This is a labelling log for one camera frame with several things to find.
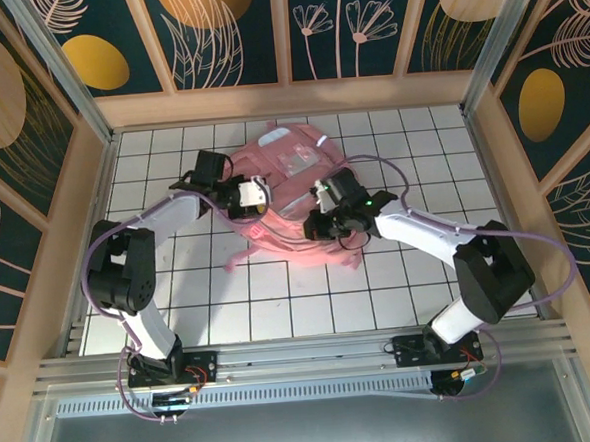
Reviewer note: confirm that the pink backpack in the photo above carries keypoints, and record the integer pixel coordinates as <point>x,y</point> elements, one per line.
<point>290,231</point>

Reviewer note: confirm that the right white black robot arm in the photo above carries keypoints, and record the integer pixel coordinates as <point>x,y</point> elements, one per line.
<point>416,233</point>

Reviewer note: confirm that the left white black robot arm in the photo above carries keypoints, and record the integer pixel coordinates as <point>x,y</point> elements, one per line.
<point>169,213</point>

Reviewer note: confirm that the grey metal shelf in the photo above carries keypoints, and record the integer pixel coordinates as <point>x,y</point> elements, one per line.
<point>308,435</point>

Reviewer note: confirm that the aluminium side rail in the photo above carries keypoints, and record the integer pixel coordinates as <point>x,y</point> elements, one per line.
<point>98,193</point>
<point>481,139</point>

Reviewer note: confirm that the long aluminium mounting rail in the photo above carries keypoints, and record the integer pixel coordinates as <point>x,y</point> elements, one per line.
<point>303,353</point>

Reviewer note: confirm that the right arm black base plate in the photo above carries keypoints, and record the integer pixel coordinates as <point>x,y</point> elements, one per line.
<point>408,352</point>

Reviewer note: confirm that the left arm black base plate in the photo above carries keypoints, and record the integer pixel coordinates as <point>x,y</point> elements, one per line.
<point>204,367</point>

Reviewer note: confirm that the aluminium corner post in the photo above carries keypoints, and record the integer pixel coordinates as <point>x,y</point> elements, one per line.
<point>504,33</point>
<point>55,60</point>

